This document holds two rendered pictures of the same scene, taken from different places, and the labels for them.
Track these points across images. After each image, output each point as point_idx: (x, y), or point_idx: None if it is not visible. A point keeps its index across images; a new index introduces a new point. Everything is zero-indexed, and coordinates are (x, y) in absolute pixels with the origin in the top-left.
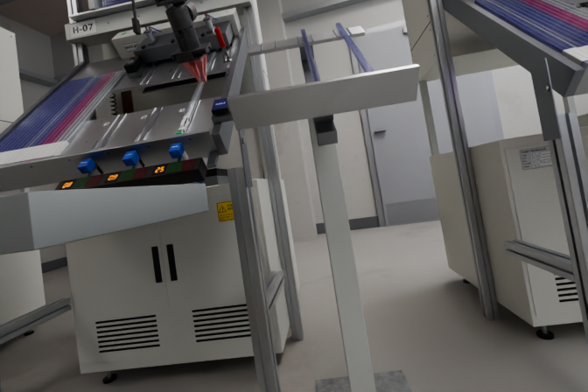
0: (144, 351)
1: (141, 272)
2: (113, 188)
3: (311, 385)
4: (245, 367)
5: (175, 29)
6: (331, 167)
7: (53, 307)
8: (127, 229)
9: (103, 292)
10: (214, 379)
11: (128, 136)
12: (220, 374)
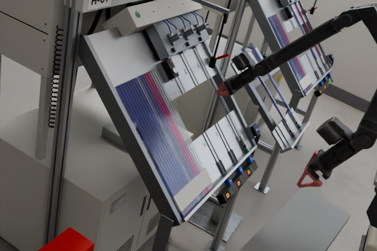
0: None
1: (134, 215)
2: (335, 205)
3: (188, 223)
4: None
5: (247, 83)
6: None
7: None
8: (136, 193)
9: (113, 241)
10: (145, 248)
11: (224, 154)
12: (143, 244)
